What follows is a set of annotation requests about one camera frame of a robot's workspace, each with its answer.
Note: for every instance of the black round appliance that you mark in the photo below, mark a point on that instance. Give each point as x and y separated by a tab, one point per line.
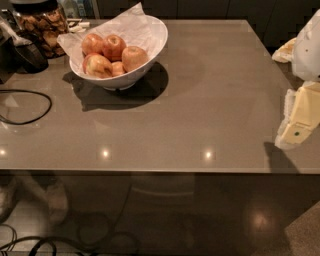
26	49

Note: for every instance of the small red apple front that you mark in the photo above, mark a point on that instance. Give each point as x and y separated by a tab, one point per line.
118	69

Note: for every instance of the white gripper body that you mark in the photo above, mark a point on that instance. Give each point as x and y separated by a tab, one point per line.
307	50

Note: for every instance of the white paper liner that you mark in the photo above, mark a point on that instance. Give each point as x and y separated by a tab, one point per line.
131	25

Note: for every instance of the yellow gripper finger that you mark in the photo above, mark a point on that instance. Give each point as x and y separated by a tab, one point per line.
301	116
285	52

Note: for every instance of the white items behind bowl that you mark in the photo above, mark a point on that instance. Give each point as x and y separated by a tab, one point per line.
77	25

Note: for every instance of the white ceramic bowl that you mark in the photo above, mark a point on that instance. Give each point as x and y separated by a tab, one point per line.
159	36

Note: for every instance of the glass jar of cookies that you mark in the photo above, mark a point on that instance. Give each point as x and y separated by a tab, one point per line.
43	18

